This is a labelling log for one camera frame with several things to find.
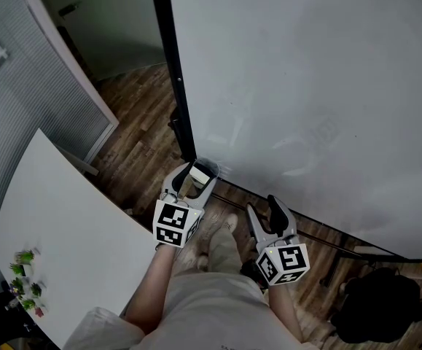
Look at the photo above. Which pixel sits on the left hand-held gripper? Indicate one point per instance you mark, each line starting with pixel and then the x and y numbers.
pixel 170 222

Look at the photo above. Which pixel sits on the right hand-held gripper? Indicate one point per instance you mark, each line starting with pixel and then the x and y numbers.
pixel 283 261

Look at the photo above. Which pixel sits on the white whiteboard eraser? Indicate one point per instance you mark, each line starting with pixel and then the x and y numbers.
pixel 198 175

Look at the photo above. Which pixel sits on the person's right forearm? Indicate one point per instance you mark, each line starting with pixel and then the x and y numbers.
pixel 283 312

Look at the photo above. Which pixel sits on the person's left forearm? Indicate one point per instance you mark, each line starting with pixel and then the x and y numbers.
pixel 152 290

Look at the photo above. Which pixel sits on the large white whiteboard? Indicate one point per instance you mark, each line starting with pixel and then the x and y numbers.
pixel 305 97

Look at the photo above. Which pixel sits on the person's beige trouser leg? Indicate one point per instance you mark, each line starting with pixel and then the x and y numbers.
pixel 224 248

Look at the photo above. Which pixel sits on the person's beige shirt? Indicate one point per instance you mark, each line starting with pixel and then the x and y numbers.
pixel 210 312

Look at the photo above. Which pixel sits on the white table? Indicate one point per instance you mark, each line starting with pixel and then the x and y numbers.
pixel 68 224

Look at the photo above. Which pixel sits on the black backpack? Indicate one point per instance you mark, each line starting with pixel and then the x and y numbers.
pixel 378 305

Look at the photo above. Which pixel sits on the grey window blinds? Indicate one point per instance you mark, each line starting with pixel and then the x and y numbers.
pixel 24 97

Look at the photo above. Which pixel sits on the small potted plants cluster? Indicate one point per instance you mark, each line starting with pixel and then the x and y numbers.
pixel 26 283

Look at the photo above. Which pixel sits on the black whiteboard stand frame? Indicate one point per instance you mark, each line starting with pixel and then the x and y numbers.
pixel 174 68

